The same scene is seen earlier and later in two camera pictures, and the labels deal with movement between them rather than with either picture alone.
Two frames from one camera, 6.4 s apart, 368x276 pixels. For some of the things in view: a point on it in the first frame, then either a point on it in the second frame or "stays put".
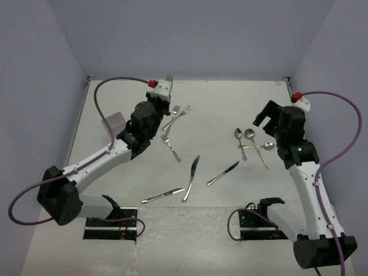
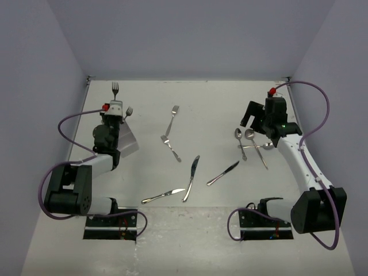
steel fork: [186, 110] -> [128, 112]
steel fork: [167, 141] stays put
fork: [170, 79] -> [115, 88]
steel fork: [175, 110] stays put
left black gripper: [167, 104] -> [104, 116]
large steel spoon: [249, 134] stays put
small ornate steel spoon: [238, 134] stays put
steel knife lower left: [170, 192] stays put
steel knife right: [209, 183] stays put
